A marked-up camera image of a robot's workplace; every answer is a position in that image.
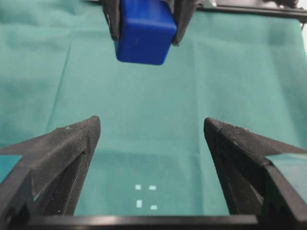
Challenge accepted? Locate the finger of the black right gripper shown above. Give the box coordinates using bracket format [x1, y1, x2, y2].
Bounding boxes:
[171, 0, 199, 46]
[102, 0, 120, 41]

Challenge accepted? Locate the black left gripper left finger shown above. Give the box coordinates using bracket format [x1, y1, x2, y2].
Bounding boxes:
[0, 115, 100, 230]

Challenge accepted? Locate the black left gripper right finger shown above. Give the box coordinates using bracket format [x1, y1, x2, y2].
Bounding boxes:
[203, 117, 307, 230]

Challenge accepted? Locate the blue plastic cube block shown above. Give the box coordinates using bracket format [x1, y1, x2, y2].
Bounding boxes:
[115, 0, 177, 65]

